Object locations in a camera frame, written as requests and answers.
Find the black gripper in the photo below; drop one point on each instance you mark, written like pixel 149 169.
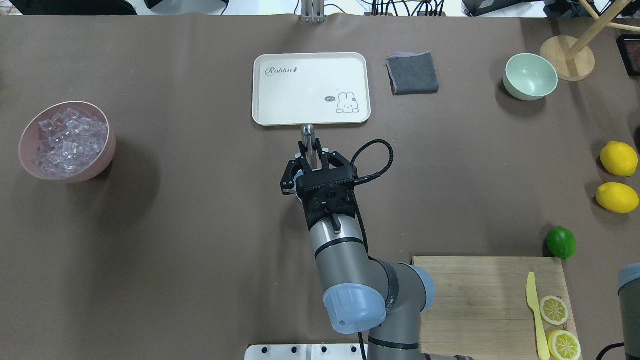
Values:
pixel 289 171

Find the steel muddler black tip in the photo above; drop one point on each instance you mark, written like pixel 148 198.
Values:
pixel 309 150

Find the light blue cup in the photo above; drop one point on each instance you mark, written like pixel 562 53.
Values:
pixel 297 175

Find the pink bowl of ice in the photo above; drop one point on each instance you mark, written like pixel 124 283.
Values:
pixel 70 142

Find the cream rabbit tray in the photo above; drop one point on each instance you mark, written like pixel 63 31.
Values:
pixel 322 88

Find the grey folded cloth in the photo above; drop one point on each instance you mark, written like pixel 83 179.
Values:
pixel 412 74

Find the wooden cutting board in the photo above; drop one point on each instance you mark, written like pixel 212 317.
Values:
pixel 480 308

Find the mint green bowl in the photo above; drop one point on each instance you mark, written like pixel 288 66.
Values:
pixel 529 77

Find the green lime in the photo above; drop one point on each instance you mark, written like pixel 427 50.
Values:
pixel 561 242

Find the wooden mug tree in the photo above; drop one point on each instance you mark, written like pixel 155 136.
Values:
pixel 571 57

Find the yellow plastic knife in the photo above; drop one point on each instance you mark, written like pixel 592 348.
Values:
pixel 531 295

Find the lemon half upper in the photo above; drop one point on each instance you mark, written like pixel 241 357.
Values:
pixel 564 345

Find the yellow lemon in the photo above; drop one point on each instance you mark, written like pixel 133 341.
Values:
pixel 619 159
pixel 617 197

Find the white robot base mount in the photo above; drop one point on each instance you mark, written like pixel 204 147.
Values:
pixel 314 351

